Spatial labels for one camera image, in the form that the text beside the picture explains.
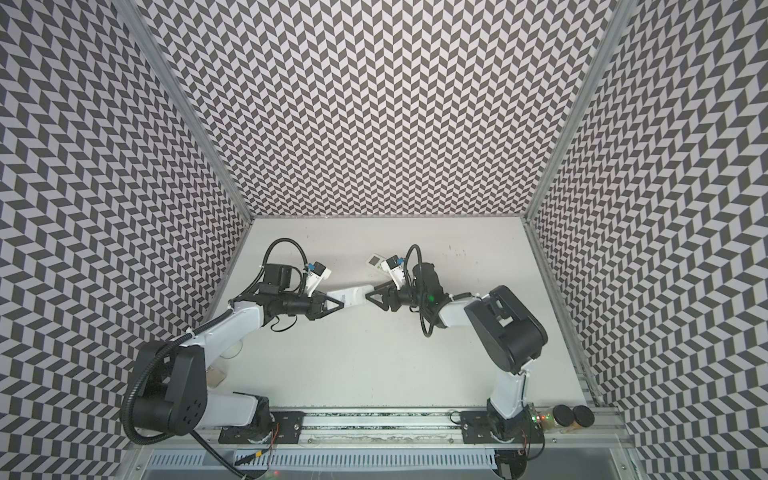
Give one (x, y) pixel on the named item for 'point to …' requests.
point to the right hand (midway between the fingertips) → (371, 301)
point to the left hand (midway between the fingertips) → (340, 306)
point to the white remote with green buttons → (374, 260)
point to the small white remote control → (353, 295)
